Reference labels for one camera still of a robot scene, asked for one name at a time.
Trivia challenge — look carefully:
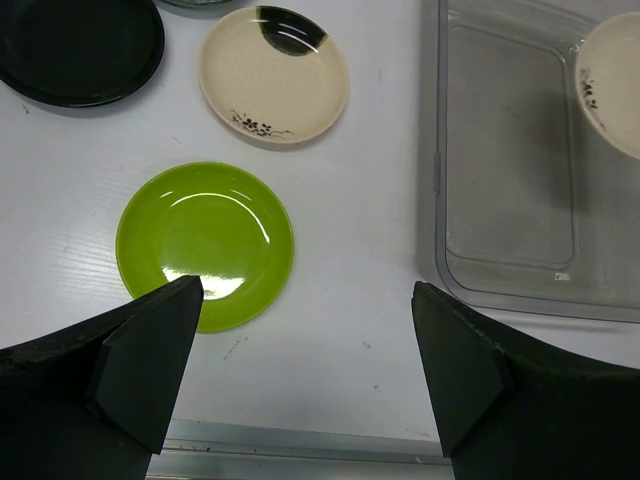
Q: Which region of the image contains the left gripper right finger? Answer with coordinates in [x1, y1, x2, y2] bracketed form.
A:
[411, 282, 639, 479]

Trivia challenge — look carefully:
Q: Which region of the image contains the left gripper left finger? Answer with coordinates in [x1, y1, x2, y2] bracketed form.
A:
[1, 276, 203, 479]

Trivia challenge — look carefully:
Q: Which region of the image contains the lime green plate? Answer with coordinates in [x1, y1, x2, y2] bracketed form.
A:
[115, 162, 295, 333]

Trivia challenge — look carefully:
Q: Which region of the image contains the cream plate with black brushstroke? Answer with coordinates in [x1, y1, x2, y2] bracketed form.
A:
[574, 12, 639, 159]

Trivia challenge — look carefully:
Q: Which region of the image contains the cream plate with black patch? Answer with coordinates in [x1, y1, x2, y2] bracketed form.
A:
[198, 5, 350, 145]

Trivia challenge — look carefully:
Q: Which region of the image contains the clear grey plastic bin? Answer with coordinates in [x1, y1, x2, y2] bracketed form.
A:
[429, 1, 639, 322]

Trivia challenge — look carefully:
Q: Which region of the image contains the aluminium front rail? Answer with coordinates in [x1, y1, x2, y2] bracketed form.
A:
[146, 420, 454, 479]

